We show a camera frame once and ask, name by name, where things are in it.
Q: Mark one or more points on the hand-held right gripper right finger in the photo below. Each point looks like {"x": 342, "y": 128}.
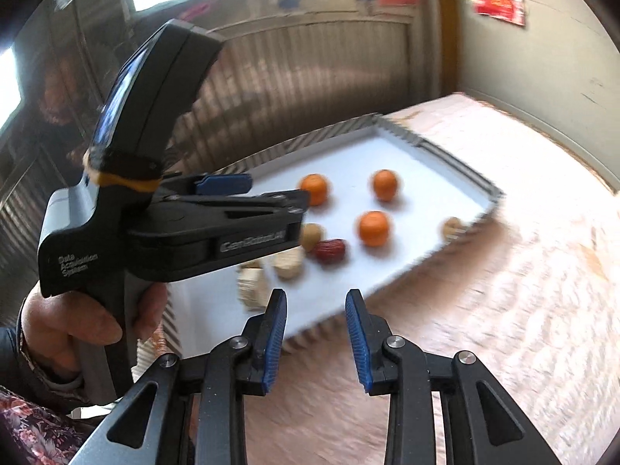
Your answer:
{"x": 358, "y": 344}

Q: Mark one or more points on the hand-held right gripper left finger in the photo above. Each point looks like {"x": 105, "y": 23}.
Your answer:
{"x": 273, "y": 344}

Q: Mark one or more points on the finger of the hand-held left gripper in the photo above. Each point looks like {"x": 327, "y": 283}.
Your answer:
{"x": 223, "y": 184}
{"x": 271, "y": 203}

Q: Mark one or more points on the large orange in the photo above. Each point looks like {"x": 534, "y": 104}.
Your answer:
{"x": 315, "y": 189}

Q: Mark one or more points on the brown longan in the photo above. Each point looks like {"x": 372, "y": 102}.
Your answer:
{"x": 310, "y": 236}
{"x": 453, "y": 227}

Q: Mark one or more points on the red date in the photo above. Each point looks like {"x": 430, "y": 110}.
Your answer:
{"x": 330, "y": 251}

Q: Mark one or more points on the white tray with striped rim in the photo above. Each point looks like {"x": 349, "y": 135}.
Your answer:
{"x": 411, "y": 164}

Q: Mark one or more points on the person's left forearm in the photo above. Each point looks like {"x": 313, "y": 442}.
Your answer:
{"x": 19, "y": 363}

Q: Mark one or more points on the person's left hand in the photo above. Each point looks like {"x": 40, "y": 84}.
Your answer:
{"x": 63, "y": 317}

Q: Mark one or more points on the wooden slatted panel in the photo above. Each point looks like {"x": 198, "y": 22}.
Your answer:
{"x": 315, "y": 68}

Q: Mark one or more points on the pink quilted blanket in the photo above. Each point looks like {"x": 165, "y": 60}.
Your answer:
{"x": 533, "y": 276}

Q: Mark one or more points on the floral patterned garment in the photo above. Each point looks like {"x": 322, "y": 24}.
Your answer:
{"x": 29, "y": 426}

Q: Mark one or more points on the wooden corner post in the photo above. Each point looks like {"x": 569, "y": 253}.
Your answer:
{"x": 441, "y": 24}

